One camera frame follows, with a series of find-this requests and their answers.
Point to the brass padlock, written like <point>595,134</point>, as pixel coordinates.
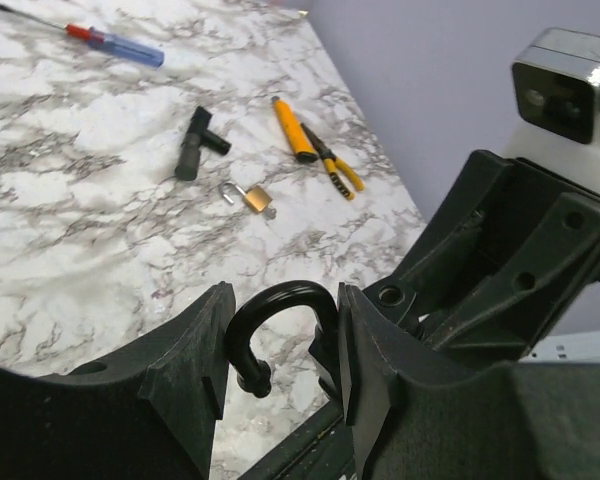
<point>256,198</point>

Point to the yellow handled pliers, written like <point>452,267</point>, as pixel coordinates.
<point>334,165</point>

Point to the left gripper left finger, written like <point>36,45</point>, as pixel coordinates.
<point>147,410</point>

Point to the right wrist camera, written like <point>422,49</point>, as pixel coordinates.
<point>557,89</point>

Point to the small silver key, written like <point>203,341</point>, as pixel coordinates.
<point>270,214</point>

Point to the black T-handle tool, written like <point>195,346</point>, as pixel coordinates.
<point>197,136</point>

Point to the black padlock with key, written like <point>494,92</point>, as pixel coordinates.
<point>282,345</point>

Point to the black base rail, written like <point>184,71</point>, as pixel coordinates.
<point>319,449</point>

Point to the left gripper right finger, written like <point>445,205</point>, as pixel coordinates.
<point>415,414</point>

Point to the orange utility knife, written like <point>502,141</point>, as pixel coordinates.
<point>302,149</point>

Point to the red blue screwdriver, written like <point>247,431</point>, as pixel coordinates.
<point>98,40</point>

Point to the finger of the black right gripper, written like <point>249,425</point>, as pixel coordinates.
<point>507,252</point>

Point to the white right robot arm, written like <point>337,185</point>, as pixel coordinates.
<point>575,350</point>

